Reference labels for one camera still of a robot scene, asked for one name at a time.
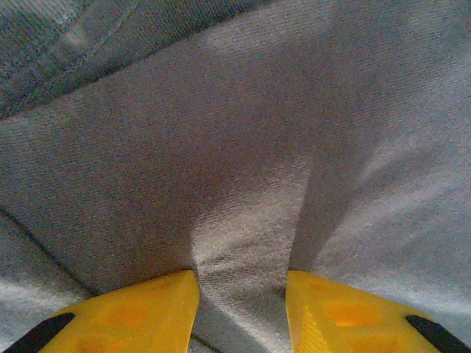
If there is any grey t-shirt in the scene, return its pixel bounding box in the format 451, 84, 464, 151
0, 0, 471, 353

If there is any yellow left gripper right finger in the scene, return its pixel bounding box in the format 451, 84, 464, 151
285, 270, 471, 353

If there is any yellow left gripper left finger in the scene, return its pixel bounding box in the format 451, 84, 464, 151
0, 269, 202, 353

